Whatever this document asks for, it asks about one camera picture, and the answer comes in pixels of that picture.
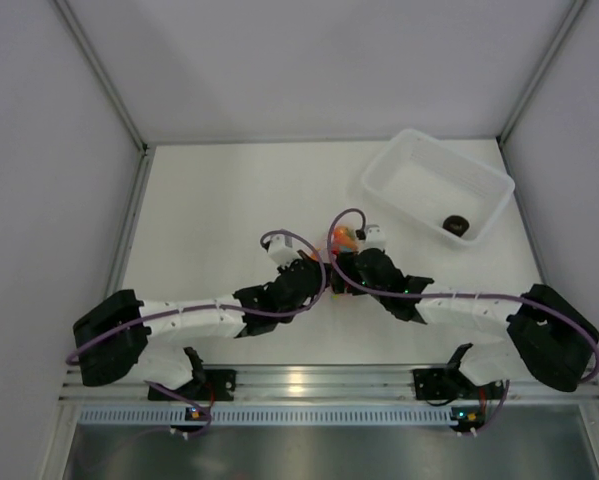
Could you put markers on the white plastic basket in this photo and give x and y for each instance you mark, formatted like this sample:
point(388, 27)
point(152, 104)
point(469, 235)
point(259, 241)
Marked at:
point(422, 180)

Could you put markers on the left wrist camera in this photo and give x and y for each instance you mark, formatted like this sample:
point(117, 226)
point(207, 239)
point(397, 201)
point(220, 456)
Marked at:
point(281, 251)

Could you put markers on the black fake food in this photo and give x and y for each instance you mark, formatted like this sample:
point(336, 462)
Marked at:
point(456, 225)

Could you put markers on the white slotted cable duct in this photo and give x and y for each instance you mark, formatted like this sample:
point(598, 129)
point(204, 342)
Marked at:
point(248, 415)

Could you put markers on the aluminium frame post left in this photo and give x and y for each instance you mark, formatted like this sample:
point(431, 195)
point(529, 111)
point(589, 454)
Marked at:
point(97, 67)

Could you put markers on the yellow fake bell pepper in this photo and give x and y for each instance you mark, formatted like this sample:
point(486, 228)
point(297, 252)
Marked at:
point(343, 240)

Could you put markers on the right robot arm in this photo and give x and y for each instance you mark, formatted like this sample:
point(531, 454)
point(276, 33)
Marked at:
point(537, 333)

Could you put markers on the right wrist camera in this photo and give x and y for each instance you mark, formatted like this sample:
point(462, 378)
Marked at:
point(374, 238)

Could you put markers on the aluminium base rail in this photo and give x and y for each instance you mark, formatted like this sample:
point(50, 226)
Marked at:
point(276, 384)

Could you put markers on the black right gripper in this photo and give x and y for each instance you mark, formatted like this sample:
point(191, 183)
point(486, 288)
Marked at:
point(362, 291)

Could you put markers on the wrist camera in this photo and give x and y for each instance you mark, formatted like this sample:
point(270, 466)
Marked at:
point(281, 251)
point(374, 238)

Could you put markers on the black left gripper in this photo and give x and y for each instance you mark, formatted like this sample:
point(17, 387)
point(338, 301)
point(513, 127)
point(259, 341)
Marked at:
point(305, 260)

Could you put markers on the aluminium frame post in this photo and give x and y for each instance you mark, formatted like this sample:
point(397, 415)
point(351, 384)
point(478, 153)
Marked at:
point(540, 70)
point(97, 67)

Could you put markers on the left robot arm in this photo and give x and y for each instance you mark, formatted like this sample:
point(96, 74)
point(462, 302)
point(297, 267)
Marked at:
point(127, 338)

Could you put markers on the aluminium frame post right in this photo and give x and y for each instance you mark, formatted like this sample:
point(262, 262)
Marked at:
point(540, 70)

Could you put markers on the clear zip top bag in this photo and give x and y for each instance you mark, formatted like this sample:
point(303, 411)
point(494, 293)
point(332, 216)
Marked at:
point(346, 262)

